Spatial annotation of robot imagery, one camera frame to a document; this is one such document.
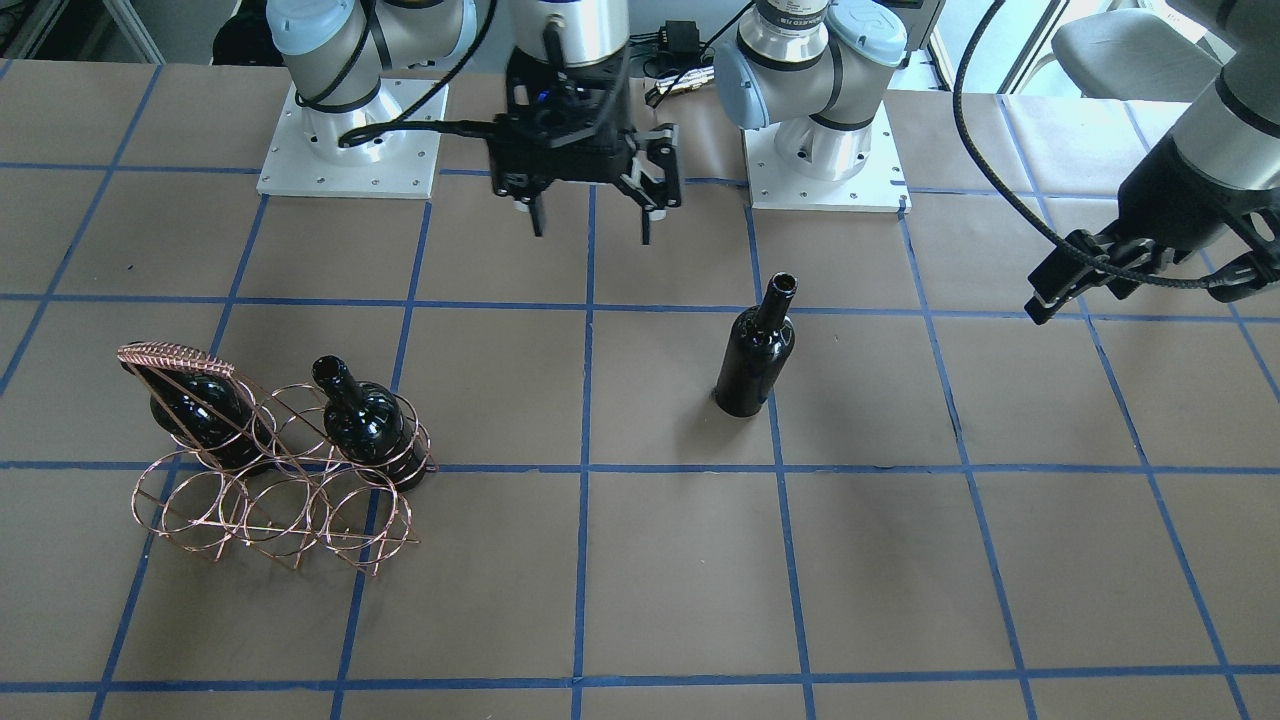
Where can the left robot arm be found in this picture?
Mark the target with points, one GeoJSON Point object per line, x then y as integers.
{"type": "Point", "coordinates": [817, 71]}

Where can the grey office chair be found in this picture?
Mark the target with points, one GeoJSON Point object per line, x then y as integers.
{"type": "Point", "coordinates": [1132, 54]}

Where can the dark wine bottle under handle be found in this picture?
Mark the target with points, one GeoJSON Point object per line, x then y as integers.
{"type": "Point", "coordinates": [208, 414]}

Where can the dark wine bottle in basket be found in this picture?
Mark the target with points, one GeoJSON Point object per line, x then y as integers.
{"type": "Point", "coordinates": [365, 422]}

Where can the copper wire wine basket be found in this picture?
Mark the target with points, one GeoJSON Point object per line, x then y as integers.
{"type": "Point", "coordinates": [310, 500]}

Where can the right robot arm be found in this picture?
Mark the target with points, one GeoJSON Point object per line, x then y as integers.
{"type": "Point", "coordinates": [369, 80]}

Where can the dark wine bottle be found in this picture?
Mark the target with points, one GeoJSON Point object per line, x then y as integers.
{"type": "Point", "coordinates": [761, 340]}
{"type": "Point", "coordinates": [365, 422]}
{"type": "Point", "coordinates": [208, 414]}

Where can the black power adapter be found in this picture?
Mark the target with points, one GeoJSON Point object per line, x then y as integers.
{"type": "Point", "coordinates": [677, 49]}

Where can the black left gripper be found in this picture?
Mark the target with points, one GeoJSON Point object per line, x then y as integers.
{"type": "Point", "coordinates": [1178, 205]}

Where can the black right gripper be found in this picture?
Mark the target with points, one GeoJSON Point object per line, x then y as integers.
{"type": "Point", "coordinates": [657, 158]}

